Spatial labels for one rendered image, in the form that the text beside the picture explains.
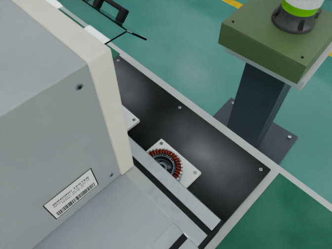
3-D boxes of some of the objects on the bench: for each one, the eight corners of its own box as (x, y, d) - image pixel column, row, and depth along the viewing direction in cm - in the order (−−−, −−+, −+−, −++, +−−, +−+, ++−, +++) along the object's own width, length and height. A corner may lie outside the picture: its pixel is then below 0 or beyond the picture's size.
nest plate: (161, 140, 83) (161, 138, 82) (200, 174, 76) (201, 172, 75) (121, 174, 76) (120, 172, 75) (160, 214, 70) (160, 212, 69)
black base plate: (119, 59, 105) (118, 54, 103) (269, 173, 79) (271, 169, 77) (-2, 136, 86) (-6, 132, 84) (142, 318, 60) (142, 318, 58)
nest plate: (108, 95, 92) (107, 92, 91) (140, 122, 86) (139, 119, 85) (69, 122, 86) (68, 119, 85) (100, 152, 80) (99, 150, 79)
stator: (162, 146, 80) (162, 139, 77) (191, 173, 75) (192, 167, 72) (131, 171, 76) (129, 164, 73) (159, 201, 71) (159, 195, 68)
